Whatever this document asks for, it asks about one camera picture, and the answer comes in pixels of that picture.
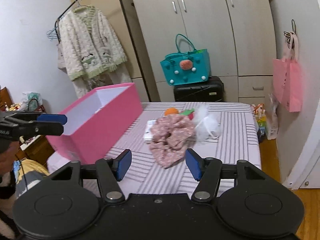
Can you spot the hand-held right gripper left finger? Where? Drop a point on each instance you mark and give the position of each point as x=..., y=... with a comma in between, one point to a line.
x=124, y=165

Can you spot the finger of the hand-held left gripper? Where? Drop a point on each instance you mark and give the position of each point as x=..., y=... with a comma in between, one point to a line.
x=42, y=129
x=52, y=119

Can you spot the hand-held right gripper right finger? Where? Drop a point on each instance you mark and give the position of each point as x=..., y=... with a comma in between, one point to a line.
x=193, y=163

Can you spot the pink floral fabric cap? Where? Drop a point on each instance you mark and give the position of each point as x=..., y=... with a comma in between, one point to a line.
x=172, y=137

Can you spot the pink cardboard box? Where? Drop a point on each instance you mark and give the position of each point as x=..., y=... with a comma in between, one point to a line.
x=105, y=127

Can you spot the wooden nightstand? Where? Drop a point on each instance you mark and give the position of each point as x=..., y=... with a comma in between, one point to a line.
x=37, y=147

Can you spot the green printed plastic bag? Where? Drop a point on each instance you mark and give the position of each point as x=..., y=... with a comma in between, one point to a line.
x=32, y=100

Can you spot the small white packet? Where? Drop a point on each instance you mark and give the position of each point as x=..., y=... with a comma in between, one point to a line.
x=149, y=131

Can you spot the yellow and grey cloth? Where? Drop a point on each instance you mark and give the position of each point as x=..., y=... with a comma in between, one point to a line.
x=32, y=172

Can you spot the green and red plush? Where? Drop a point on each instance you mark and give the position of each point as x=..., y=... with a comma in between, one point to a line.
x=188, y=113

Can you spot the orange fruit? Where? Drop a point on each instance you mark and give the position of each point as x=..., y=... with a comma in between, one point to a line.
x=171, y=111

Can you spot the beige canvas tote bag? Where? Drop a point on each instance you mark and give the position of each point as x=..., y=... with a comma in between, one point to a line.
x=61, y=60

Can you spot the black suitcase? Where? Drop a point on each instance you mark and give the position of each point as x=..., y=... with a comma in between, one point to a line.
x=200, y=92

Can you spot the cream fleece pajama pants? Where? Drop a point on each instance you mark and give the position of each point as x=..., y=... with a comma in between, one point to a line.
x=117, y=76

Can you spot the colourful paper bag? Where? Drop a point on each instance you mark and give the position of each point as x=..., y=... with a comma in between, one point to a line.
x=260, y=121

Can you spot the cream fleece pajama jacket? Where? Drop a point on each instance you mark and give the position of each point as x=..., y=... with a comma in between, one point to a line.
x=92, y=45

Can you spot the clear plastic bag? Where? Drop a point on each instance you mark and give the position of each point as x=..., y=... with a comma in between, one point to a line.
x=273, y=120

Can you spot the teal tote bag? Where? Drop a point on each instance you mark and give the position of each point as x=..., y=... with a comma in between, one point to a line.
x=187, y=68

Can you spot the pink shopping bag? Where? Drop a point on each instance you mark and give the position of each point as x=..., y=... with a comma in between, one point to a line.
x=290, y=87

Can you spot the beige wooden wardrobe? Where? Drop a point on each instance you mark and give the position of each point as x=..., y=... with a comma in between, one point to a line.
x=205, y=25

